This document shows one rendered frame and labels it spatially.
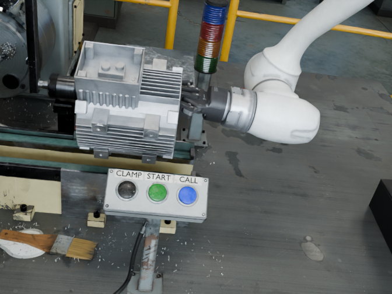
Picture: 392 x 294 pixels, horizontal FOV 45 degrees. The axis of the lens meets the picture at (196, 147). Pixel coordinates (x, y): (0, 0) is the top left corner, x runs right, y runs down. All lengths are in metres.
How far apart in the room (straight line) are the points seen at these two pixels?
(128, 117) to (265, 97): 0.29
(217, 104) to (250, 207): 0.34
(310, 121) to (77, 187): 0.52
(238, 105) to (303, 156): 0.52
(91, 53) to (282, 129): 0.42
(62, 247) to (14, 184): 0.18
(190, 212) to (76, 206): 0.38
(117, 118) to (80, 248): 0.29
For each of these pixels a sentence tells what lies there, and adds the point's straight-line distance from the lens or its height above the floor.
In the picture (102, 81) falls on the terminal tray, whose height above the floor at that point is 1.16.
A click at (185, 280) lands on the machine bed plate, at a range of 1.02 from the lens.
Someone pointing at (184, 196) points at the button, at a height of 1.07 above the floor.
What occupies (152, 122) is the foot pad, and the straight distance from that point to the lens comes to 0.93.
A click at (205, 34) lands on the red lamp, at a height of 1.14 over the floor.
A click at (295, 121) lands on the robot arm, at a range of 1.01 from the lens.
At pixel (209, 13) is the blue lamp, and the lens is 1.22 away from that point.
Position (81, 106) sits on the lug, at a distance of 0.94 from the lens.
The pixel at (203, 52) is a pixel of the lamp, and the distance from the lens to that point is 1.26.
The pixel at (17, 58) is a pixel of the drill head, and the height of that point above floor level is 1.04.
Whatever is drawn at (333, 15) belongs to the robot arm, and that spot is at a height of 1.30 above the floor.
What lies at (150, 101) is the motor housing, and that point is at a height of 1.11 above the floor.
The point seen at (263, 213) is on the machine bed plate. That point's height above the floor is 0.80.
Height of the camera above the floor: 1.58
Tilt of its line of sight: 34 degrees down
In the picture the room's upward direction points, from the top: 10 degrees clockwise
